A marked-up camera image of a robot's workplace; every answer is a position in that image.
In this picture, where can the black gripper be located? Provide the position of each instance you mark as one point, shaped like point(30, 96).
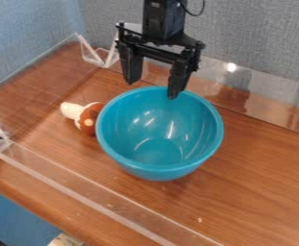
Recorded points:
point(158, 38)

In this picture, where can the blue plastic bowl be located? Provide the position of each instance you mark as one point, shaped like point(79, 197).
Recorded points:
point(158, 137)

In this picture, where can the brown white toy mushroom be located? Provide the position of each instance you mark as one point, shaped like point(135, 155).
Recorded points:
point(83, 115)

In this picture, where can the clear acrylic left barrier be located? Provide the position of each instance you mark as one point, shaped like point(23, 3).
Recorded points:
point(23, 55)

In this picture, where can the clear acrylic barrier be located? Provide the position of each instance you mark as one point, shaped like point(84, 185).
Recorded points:
point(140, 219)
point(254, 93)
point(23, 55)

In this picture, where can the clear acrylic back barrier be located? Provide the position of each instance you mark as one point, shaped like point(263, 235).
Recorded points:
point(254, 93)

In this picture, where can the clear acrylic front barrier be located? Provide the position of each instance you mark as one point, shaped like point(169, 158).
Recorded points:
point(140, 219)

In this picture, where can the clear triangular corner bracket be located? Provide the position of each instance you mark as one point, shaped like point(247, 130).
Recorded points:
point(99, 56)

